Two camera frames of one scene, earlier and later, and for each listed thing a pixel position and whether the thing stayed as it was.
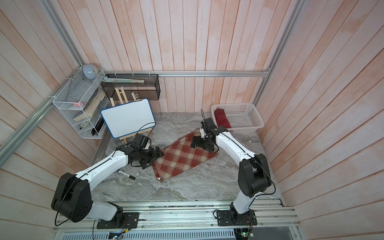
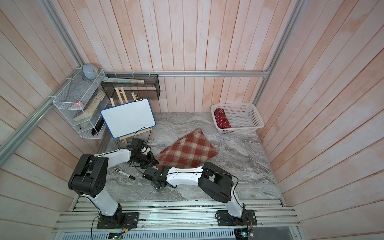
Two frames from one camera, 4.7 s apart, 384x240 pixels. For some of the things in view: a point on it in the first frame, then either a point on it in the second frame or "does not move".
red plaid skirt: (180, 157) does not move
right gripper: (199, 144) to (156, 186)
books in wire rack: (91, 106) does not move
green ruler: (106, 79) does not move
